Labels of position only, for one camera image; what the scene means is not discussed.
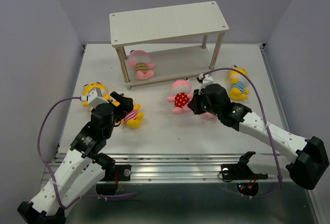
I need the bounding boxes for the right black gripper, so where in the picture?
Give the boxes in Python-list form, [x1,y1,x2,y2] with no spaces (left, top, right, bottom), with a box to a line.
[188,87,220,117]

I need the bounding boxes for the pink frog toy polka-dot dress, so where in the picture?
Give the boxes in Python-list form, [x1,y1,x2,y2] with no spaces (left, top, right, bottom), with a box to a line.
[167,78,193,115]

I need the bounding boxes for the pink frog toy orange stripes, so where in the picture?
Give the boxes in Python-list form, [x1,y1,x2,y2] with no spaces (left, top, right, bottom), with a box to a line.
[128,50,155,81]

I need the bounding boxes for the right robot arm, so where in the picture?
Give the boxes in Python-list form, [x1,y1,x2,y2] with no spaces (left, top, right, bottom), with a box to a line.
[188,84,329,190]

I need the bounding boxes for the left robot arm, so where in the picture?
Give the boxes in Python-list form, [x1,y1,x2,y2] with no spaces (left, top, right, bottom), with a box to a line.
[18,91,134,223]

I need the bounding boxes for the yellow toy red stripes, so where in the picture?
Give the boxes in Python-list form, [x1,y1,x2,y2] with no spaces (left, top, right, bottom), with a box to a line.
[121,104,144,129]

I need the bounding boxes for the pink frog toy striped shirt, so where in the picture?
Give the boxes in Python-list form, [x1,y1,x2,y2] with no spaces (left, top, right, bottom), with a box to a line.
[202,112,216,119]

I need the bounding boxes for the yellow toy blue striped shirt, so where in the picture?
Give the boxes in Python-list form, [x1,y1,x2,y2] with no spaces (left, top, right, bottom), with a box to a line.
[229,71,249,100]

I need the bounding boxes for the yellow toy pink stripes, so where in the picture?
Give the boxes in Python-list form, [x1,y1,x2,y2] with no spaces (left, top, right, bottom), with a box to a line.
[81,82,110,111]

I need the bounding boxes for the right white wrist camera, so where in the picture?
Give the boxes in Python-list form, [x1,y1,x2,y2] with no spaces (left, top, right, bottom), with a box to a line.
[196,73,214,90]

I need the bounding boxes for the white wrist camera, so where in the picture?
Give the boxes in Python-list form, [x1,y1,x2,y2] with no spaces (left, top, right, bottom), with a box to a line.
[196,73,214,90]
[88,93,107,108]

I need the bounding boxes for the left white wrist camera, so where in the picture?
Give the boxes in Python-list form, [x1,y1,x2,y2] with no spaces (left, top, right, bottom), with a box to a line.
[88,93,107,108]

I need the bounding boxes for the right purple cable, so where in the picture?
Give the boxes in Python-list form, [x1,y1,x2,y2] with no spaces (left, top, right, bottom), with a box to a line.
[205,67,283,199]

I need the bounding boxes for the purple cable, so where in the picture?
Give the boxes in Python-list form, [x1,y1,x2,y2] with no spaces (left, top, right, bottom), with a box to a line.
[37,96,138,211]
[205,67,283,199]

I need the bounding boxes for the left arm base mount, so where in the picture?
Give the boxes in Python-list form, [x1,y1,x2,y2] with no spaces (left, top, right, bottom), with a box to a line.
[92,153,131,182]

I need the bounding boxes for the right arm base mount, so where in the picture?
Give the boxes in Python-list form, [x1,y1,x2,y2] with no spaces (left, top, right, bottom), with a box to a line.
[220,151,268,182]

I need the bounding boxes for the aluminium rail frame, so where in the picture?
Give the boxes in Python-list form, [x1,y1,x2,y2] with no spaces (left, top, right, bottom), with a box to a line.
[29,43,327,224]

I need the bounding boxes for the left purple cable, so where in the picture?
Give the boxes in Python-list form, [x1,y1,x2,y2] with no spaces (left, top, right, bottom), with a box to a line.
[37,96,138,211]

